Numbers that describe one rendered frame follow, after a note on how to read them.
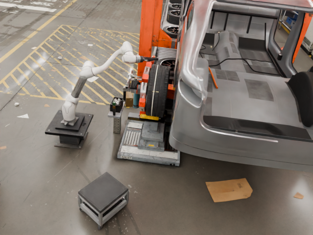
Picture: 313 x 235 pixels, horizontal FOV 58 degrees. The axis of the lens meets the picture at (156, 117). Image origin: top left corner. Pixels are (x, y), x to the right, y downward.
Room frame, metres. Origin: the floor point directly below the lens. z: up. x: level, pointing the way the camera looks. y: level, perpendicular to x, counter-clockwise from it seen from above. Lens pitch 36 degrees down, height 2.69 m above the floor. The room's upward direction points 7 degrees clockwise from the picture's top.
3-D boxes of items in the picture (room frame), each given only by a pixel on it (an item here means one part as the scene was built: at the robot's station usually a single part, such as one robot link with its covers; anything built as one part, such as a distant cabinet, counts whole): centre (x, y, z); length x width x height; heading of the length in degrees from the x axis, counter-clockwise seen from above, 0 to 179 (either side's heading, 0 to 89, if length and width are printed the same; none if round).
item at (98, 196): (1.90, 0.46, 0.17); 0.43 x 0.36 x 0.34; 144
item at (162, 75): (3.15, 0.02, 0.85); 0.66 x 0.24 x 0.66; 179
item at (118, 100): (3.23, 0.57, 0.51); 0.20 x 0.14 x 0.13; 176
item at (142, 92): (3.15, 0.19, 0.85); 0.54 x 0.07 x 0.54; 179
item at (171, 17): (8.14, -0.28, 0.39); 0.66 x 0.66 x 0.24
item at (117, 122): (3.29, 0.56, 0.21); 0.10 x 0.10 x 0.42; 89
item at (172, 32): (6.69, -0.23, 0.39); 0.66 x 0.66 x 0.24
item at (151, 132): (3.15, 0.02, 0.32); 0.40 x 0.30 x 0.28; 179
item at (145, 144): (3.10, 0.02, 0.13); 0.50 x 0.36 x 0.10; 179
